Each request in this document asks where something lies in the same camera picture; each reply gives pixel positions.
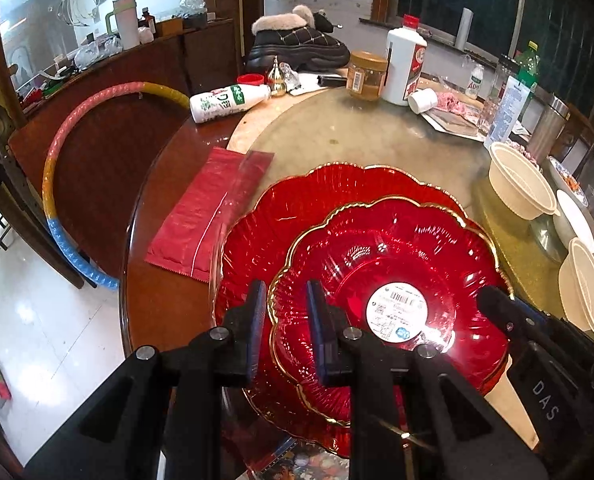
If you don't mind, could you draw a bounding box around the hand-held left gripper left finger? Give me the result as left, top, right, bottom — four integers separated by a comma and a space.
24, 280, 268, 480

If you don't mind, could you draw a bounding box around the white paper roll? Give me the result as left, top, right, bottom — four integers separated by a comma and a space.
454, 7, 475, 51

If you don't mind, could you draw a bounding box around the cream disposable bowl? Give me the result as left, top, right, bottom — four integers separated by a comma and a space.
558, 237, 594, 335
487, 141, 562, 221

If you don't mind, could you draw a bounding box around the white tumbler with green handle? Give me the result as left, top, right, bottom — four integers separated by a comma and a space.
104, 0, 140, 52

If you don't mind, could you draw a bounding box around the pink yellow blue hula hoop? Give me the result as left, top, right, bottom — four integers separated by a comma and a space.
41, 81, 192, 291

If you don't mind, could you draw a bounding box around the black fur-lined boot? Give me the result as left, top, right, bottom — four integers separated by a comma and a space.
244, 5, 352, 73

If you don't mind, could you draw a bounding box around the large red scalloped plate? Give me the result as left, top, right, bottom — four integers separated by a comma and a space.
212, 162, 515, 458

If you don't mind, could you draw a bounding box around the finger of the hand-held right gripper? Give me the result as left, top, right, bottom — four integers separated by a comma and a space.
477, 285, 534, 352

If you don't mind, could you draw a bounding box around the blue patterned bowl with food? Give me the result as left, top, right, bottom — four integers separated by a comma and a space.
547, 155, 590, 208

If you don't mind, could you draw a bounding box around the red plastic bag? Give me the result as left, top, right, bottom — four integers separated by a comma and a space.
144, 147, 275, 283

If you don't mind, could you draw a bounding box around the small gold bottle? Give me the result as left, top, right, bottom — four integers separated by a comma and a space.
267, 56, 289, 98

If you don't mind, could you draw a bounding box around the gold round disc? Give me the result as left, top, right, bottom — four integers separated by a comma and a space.
472, 175, 572, 311

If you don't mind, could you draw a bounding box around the clear drinking glass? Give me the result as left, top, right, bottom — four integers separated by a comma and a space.
478, 95, 500, 136

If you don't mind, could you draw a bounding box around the wooden sideboard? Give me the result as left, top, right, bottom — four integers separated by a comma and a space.
7, 17, 243, 291

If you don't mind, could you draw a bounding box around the amber jar with tan lid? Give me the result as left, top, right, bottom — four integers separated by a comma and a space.
347, 51, 389, 102

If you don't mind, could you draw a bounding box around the stainless steel thermos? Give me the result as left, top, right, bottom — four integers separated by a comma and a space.
527, 94, 570, 166

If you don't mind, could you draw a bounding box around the white paper sheet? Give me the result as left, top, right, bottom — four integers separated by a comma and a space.
287, 72, 350, 97

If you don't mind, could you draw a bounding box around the clear water bottle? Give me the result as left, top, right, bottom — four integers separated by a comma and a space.
467, 62, 486, 101

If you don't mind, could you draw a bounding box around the black perforated rack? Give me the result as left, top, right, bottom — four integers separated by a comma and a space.
0, 80, 28, 251

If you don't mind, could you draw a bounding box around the tray of raw meat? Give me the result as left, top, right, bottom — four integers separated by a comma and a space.
421, 89, 484, 139

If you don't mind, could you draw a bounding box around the dark glass bottle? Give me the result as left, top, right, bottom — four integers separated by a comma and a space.
138, 7, 158, 37

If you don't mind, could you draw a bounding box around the white green-print milk bottle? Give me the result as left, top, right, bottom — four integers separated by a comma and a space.
189, 84, 273, 124

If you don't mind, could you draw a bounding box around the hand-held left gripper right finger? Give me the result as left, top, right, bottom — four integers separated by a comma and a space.
304, 281, 550, 480

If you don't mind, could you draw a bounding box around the white liquor bottle red cap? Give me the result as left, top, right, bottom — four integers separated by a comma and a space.
381, 14, 429, 107

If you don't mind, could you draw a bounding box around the small white cup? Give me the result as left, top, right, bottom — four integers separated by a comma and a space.
408, 88, 439, 114

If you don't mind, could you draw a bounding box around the colourful printed packet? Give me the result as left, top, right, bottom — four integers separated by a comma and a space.
249, 437, 350, 480

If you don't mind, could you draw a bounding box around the small red scalloped plate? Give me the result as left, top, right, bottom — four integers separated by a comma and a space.
268, 197, 515, 428

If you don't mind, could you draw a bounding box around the green soda bottle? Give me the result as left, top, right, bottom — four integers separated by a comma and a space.
514, 40, 542, 121

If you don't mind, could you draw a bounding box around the clear jar with black lid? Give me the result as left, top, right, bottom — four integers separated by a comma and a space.
492, 55, 520, 101

